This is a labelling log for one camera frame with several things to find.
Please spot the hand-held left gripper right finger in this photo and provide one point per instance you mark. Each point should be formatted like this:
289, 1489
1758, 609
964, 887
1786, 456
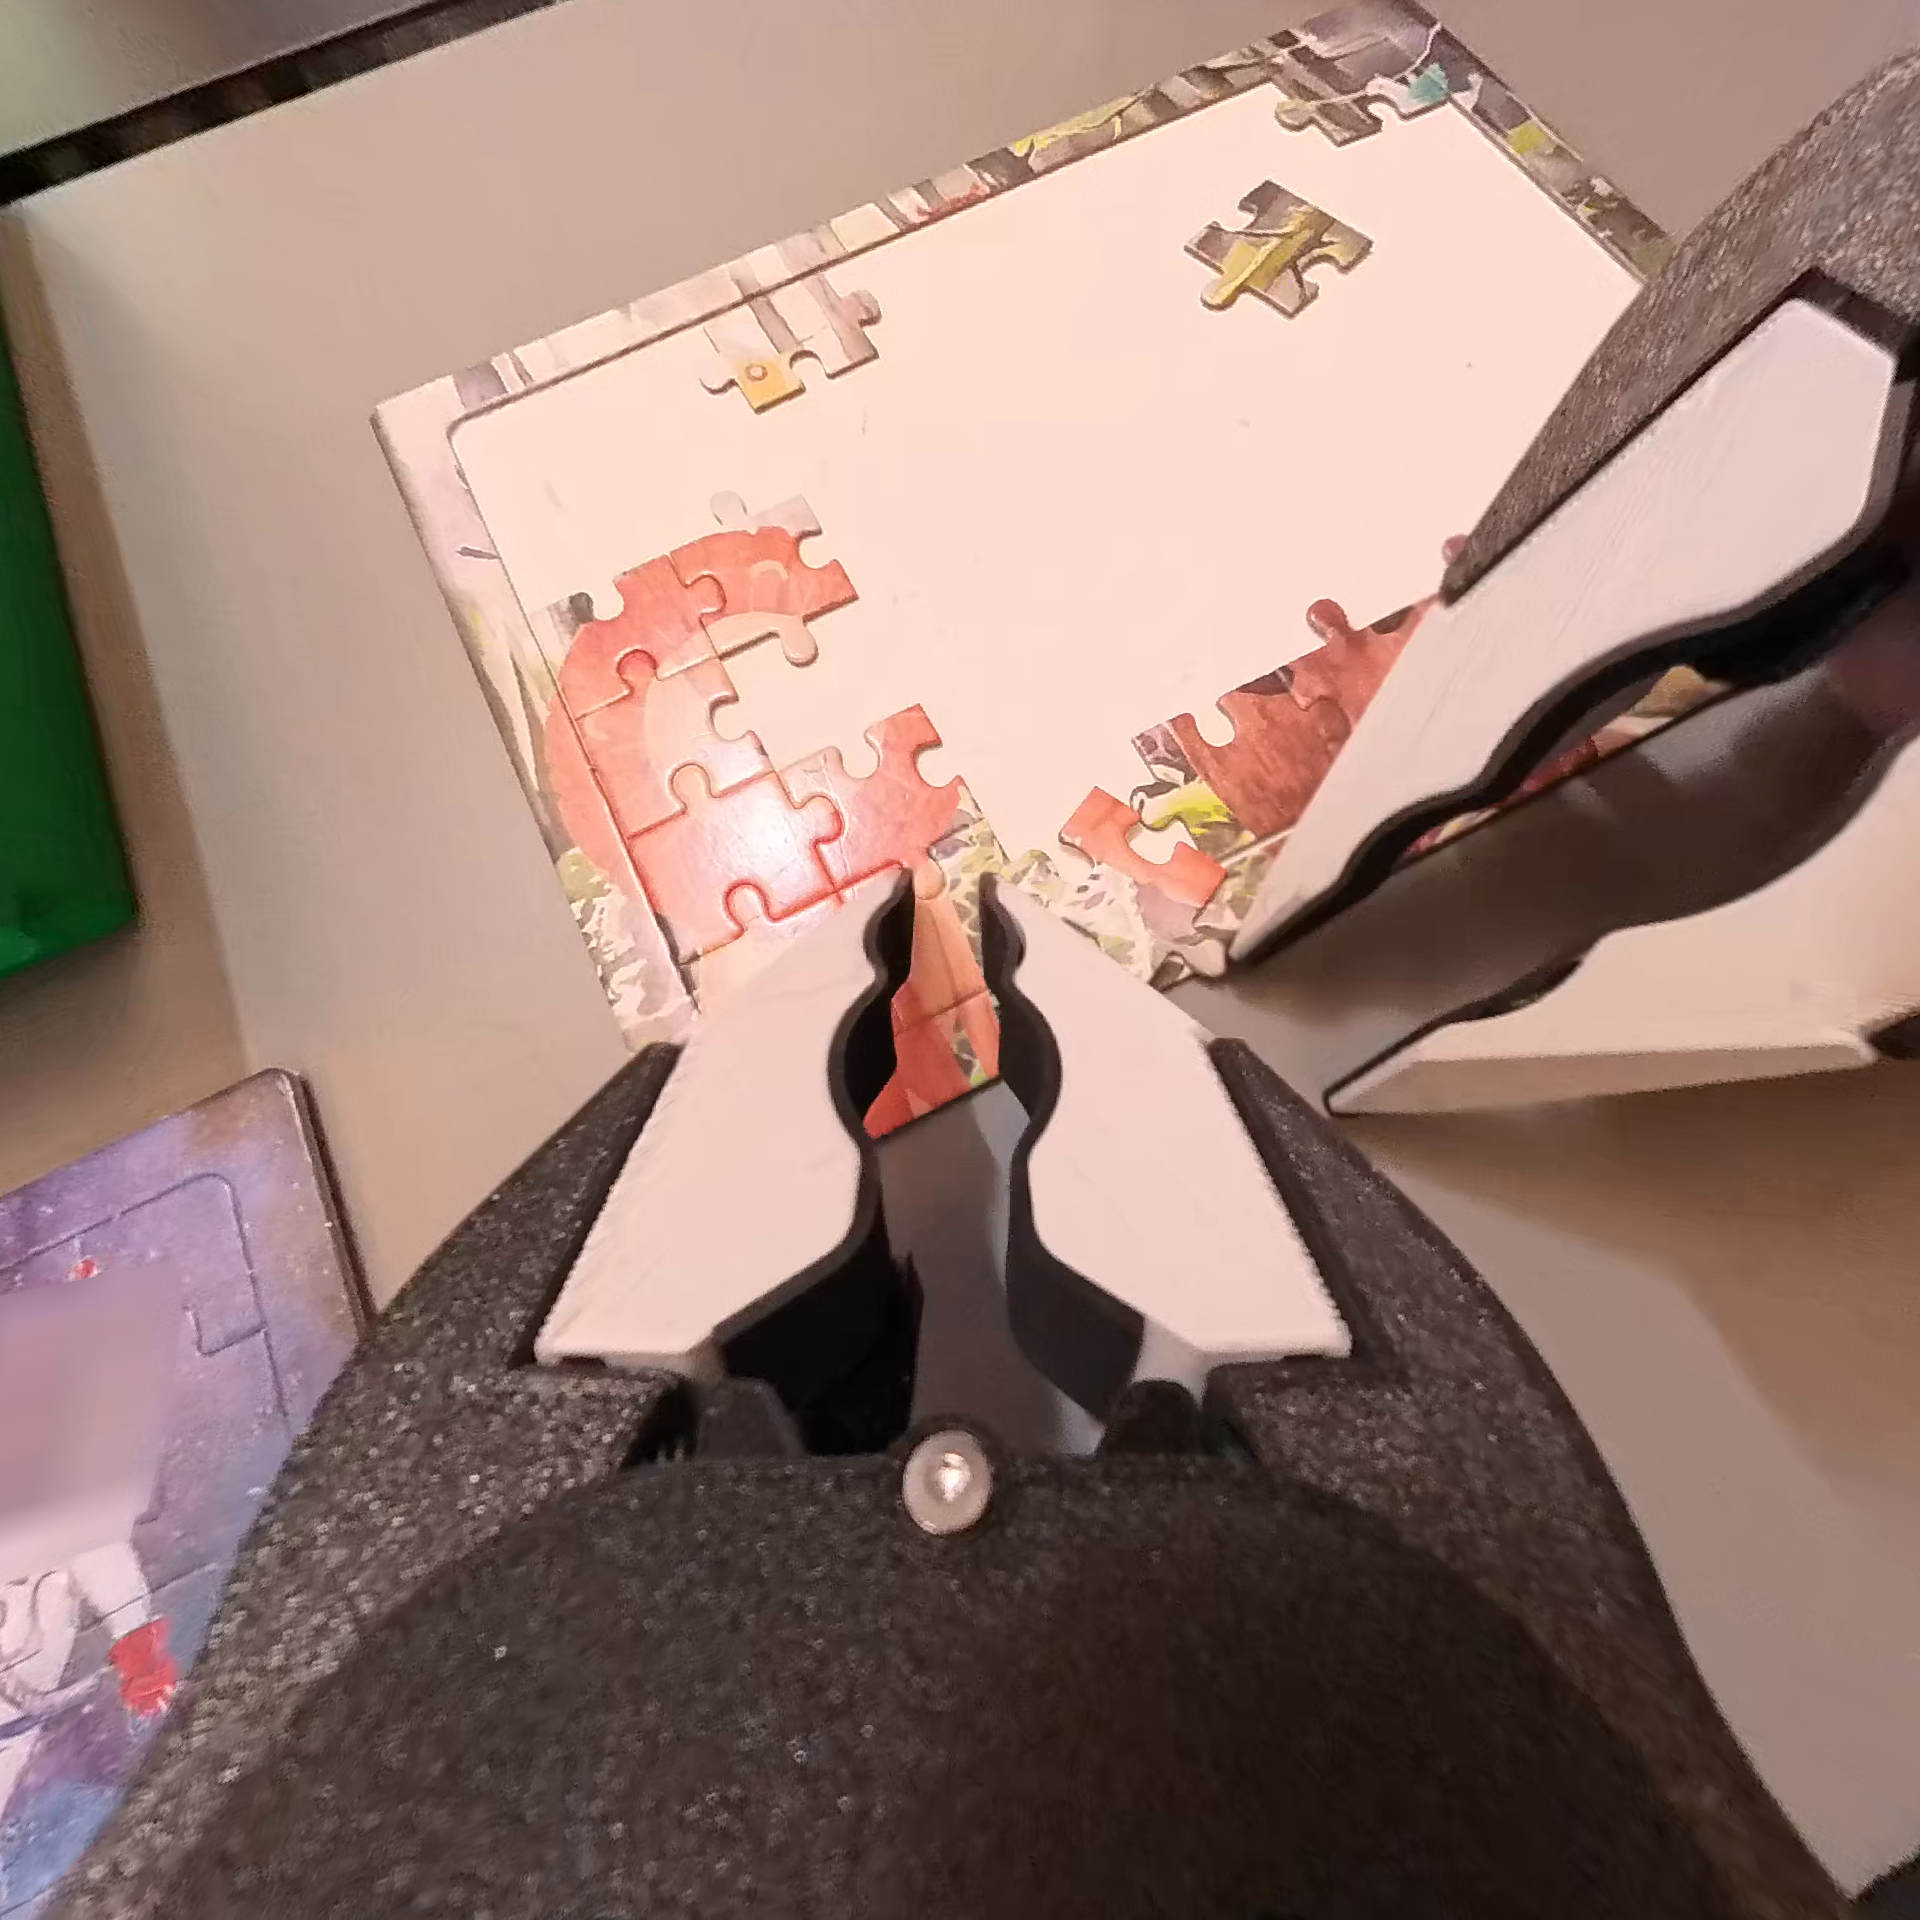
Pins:
1185, 1185

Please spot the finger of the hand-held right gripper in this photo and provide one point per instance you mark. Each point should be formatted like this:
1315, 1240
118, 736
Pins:
1651, 1005
1621, 570

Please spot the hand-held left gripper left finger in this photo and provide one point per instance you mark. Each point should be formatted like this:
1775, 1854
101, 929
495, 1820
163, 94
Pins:
706, 1185

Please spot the orange grey foliage puzzle piece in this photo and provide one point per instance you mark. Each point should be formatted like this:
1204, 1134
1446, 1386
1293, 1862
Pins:
1142, 862

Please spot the assembled lion puzzle pieces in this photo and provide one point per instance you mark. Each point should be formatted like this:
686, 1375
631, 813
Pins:
676, 780

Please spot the whiskered orange puzzle piece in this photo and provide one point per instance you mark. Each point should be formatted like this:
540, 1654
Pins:
870, 810

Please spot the lion jigsaw puzzle board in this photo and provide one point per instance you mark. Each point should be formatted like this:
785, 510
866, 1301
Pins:
1126, 450

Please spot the orange puzzle piece grey knob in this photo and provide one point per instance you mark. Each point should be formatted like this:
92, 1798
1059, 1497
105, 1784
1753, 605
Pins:
765, 578

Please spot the grey desk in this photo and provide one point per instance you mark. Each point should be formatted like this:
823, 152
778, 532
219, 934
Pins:
301, 600

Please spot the assembled brown trunk puzzle pieces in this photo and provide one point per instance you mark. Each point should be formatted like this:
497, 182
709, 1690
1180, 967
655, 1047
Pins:
1276, 751

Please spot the astronaut jigsaw puzzle board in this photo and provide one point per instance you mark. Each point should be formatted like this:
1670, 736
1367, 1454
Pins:
254, 1200

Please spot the grey yellow-green puzzle piece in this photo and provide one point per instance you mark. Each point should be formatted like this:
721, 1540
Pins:
1276, 248

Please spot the green plastic bin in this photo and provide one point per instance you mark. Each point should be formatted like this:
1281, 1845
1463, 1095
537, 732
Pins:
60, 674

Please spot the grey puzzle piece yellow dot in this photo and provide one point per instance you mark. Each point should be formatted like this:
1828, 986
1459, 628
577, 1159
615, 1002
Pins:
788, 346

